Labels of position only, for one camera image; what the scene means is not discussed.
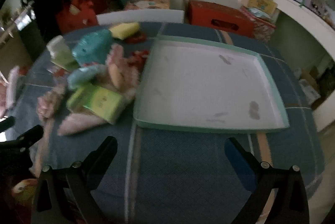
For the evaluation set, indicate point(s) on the red patterned cloth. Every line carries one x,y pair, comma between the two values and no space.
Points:
24,192

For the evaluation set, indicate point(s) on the stacked cardboard boxes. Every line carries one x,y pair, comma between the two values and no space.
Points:
310,88

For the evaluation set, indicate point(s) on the red fluffy toy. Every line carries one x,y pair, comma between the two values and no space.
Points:
138,56

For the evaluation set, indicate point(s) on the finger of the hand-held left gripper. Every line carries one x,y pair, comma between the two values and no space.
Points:
28,136
6,123

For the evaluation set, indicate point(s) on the white tray with teal rim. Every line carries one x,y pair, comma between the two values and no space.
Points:
204,88

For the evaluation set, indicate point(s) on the yellow gift bag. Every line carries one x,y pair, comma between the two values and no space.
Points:
260,0

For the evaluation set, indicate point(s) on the colourful printed box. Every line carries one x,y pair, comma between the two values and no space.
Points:
151,3

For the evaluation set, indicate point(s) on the light blue wipes pack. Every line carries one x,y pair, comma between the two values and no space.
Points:
257,13

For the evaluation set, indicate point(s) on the light blue cloth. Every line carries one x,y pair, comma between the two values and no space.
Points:
81,77

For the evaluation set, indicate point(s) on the green tissue packet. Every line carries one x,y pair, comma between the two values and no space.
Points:
96,101

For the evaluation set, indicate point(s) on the patterned gift box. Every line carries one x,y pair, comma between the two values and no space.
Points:
261,28

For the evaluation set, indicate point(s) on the red tote bag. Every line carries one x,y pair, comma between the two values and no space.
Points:
78,12

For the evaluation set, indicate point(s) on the pink plush toy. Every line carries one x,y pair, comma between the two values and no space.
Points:
117,75

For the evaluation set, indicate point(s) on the teal plastic-wrapped pack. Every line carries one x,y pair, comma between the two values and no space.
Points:
91,46

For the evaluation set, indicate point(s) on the yellow sponge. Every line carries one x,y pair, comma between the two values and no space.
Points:
123,30

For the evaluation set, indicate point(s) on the white chair back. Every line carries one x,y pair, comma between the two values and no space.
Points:
141,17

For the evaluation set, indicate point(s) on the pink fluffy towel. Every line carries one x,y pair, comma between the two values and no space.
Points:
78,122

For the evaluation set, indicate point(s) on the red cardboard box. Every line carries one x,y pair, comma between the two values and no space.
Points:
209,12

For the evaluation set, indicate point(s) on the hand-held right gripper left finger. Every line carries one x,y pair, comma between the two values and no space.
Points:
104,153

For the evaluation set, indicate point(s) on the blue plaid tablecloth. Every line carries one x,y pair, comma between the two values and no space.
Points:
178,169

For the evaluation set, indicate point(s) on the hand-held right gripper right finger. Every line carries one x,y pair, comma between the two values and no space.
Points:
239,166

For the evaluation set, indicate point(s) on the white shelf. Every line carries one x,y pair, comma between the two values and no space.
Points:
301,13

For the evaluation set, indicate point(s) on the white plastic bottle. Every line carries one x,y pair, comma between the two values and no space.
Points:
57,46

